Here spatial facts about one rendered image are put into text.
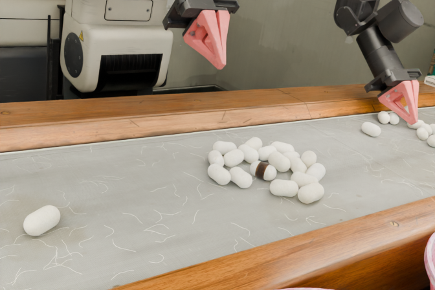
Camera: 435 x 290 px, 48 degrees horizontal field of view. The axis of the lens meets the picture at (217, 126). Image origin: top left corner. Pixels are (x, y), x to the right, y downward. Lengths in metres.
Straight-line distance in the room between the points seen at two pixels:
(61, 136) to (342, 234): 0.38
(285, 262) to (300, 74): 2.36
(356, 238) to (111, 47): 0.77
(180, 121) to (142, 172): 0.16
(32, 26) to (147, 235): 0.95
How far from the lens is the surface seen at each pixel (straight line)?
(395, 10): 0.98
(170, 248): 0.48
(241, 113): 0.81
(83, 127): 0.68
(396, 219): 0.57
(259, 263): 0.44
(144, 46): 1.17
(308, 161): 0.68
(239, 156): 0.65
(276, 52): 2.89
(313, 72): 2.71
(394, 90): 0.98
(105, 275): 0.44
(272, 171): 0.63
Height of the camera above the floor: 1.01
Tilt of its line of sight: 20 degrees down
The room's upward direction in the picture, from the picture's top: 9 degrees clockwise
